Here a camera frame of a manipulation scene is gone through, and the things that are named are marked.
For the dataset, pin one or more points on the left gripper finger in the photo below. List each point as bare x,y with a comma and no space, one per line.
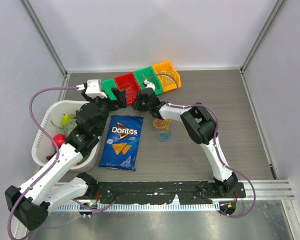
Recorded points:
120,95
86,97

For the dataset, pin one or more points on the green melon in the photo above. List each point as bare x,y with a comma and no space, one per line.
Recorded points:
69,127

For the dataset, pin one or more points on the frame post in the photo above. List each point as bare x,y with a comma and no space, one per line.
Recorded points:
43,35
271,18

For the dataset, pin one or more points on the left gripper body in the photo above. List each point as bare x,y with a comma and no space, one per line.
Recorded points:
105,105

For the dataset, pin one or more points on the left green bin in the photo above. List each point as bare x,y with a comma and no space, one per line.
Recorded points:
107,86

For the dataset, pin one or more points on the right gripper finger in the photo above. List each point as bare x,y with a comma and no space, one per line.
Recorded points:
135,105
138,97

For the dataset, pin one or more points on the red bin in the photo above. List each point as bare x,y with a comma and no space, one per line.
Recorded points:
129,83

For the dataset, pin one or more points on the right green bin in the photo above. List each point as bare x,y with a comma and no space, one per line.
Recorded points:
146,73

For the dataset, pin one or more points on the left frame post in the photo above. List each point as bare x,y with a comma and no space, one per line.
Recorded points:
43,35

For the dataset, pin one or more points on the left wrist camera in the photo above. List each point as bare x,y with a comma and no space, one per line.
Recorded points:
92,88

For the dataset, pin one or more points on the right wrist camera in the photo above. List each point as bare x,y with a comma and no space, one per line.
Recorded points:
147,84

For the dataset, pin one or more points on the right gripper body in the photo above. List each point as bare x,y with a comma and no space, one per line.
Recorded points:
144,107

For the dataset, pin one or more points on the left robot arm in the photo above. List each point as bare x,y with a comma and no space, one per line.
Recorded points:
34,200

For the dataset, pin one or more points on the green bin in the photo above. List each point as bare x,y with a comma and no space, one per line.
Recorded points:
146,73
107,86

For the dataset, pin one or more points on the white fruit basket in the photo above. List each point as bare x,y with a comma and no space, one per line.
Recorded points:
42,146

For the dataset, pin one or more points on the yellow green pear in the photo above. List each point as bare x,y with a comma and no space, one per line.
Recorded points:
66,118

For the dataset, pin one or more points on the white slotted cable duct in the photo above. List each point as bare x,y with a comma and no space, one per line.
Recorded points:
173,207

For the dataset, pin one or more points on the orange bin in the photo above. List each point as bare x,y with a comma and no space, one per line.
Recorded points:
171,79

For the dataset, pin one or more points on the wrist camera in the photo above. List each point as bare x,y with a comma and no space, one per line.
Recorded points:
147,84
92,88

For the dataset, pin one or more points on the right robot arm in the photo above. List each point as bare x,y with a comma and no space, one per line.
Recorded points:
202,129

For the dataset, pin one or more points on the red apple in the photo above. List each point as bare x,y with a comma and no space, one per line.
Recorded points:
59,139

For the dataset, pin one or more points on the blue Doritos chip bag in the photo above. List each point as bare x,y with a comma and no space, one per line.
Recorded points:
122,142

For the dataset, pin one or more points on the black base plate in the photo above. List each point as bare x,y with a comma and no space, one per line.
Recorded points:
161,192

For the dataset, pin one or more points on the right frame post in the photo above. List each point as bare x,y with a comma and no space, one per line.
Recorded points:
271,18

